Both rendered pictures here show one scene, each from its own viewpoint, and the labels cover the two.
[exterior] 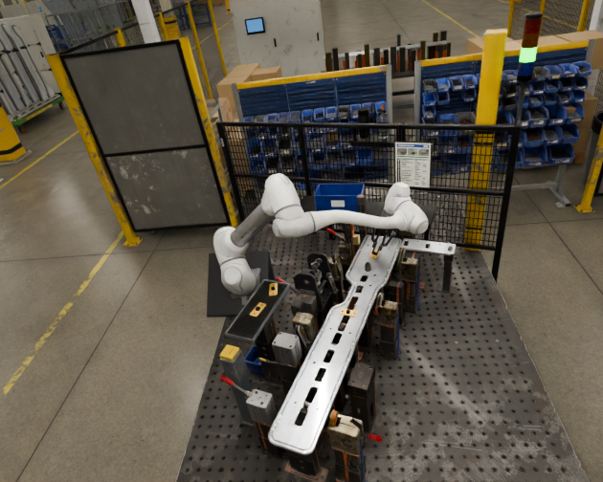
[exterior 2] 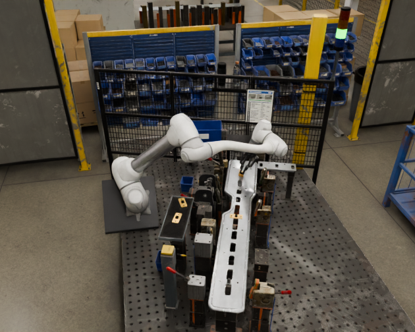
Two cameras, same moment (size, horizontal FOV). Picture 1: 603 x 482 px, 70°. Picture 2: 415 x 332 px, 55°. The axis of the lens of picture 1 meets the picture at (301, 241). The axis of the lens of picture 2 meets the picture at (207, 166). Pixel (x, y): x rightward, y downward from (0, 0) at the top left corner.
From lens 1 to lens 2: 0.79 m
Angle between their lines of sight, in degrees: 17
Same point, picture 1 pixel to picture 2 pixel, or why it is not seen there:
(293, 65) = (105, 12)
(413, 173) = (259, 112)
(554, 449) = (378, 290)
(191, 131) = (47, 73)
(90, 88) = not seen: outside the picture
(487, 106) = (313, 66)
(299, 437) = (231, 302)
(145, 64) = (5, 10)
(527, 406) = (358, 268)
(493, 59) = (319, 34)
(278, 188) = (184, 125)
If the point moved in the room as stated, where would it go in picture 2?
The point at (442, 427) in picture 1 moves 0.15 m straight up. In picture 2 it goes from (309, 288) to (313, 271)
